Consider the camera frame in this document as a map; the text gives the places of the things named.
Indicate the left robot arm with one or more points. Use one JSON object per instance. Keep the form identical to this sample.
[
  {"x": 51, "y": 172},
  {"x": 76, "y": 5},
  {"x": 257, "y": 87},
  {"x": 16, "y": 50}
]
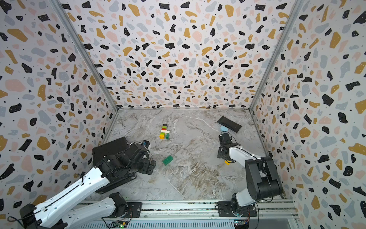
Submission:
[{"x": 59, "y": 211}]

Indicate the black case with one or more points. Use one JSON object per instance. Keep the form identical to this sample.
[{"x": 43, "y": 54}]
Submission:
[{"x": 111, "y": 160}]

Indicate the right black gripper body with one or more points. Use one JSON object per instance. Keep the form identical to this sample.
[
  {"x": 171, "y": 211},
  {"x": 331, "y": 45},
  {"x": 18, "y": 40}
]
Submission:
[{"x": 219, "y": 154}]

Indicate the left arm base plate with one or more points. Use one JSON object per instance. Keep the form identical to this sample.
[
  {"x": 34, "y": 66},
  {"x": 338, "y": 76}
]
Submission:
[{"x": 131, "y": 209}]

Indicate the black flat pouch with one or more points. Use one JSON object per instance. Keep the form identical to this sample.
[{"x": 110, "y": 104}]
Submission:
[{"x": 229, "y": 124}]

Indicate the dark green long lego brick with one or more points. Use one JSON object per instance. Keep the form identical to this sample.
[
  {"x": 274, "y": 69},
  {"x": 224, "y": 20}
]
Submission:
[{"x": 167, "y": 160}]

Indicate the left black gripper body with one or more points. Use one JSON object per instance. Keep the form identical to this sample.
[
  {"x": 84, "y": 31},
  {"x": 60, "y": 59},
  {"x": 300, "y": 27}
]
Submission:
[{"x": 144, "y": 166}]

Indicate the aluminium front rail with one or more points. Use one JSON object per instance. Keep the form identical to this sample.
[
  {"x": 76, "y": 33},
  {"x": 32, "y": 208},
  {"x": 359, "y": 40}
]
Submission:
[{"x": 201, "y": 214}]

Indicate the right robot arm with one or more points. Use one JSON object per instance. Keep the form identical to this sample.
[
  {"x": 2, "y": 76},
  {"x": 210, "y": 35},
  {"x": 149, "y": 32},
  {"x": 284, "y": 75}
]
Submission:
[{"x": 262, "y": 179}]

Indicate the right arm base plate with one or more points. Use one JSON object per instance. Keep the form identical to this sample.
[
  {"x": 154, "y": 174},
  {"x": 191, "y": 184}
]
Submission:
[{"x": 229, "y": 209}]

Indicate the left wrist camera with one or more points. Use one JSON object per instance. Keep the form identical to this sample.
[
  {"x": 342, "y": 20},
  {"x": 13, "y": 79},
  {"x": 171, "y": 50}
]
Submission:
[{"x": 146, "y": 143}]

